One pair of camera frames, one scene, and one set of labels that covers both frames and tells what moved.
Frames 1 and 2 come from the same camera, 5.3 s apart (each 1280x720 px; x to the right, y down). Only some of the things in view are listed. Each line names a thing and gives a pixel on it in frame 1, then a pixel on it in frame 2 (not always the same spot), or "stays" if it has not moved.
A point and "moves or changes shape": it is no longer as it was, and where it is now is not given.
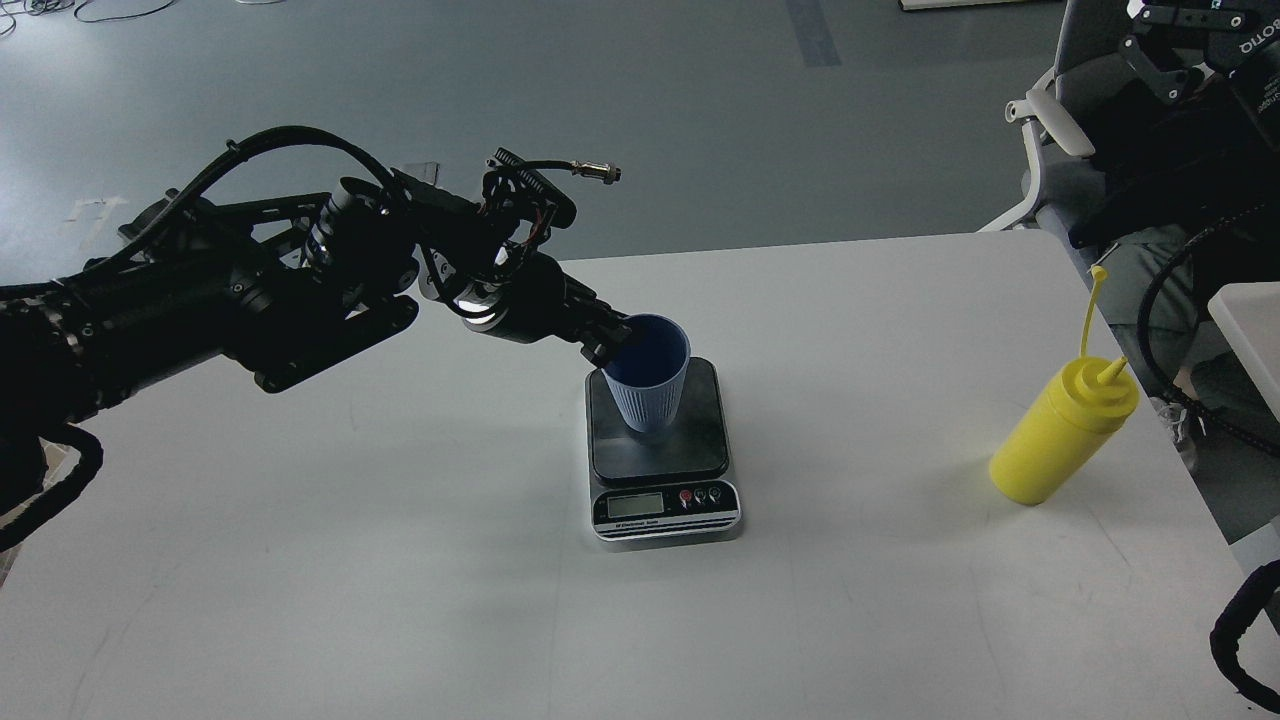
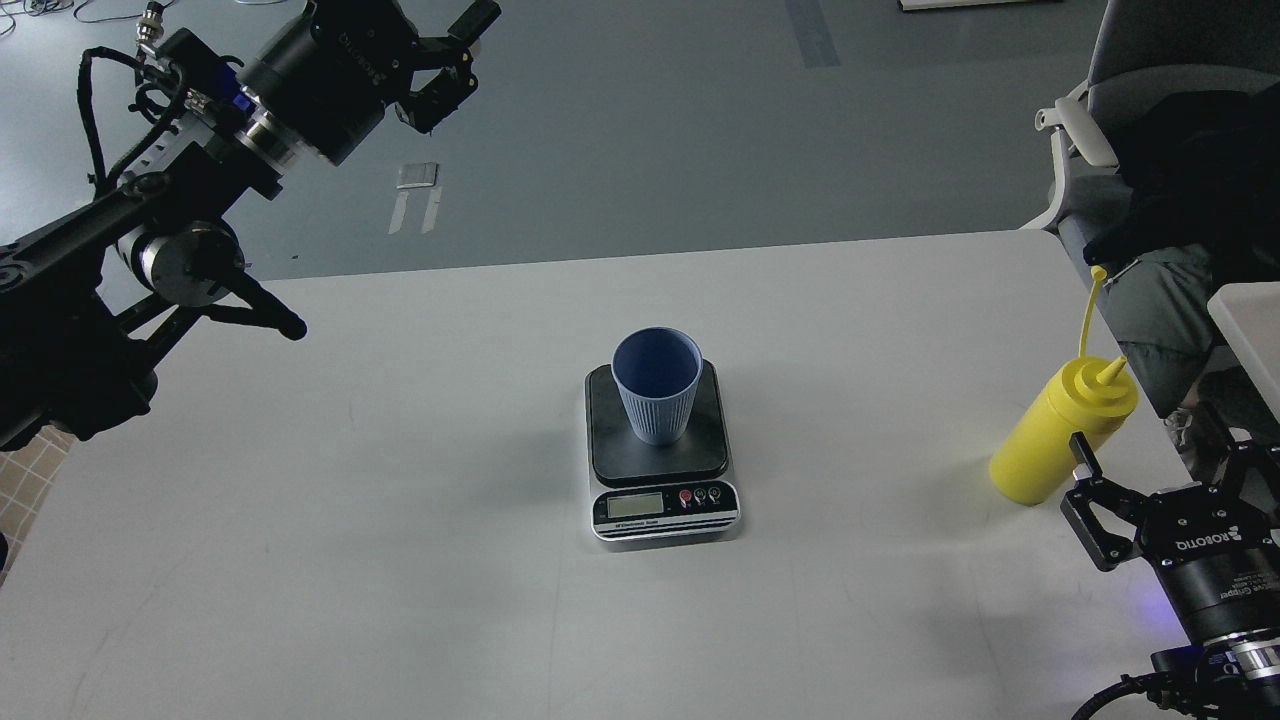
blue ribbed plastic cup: (646, 374) moves or changes shape
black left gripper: (529, 299) -> (321, 86)
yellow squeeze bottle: (1088, 402) stays
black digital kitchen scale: (669, 483) stays
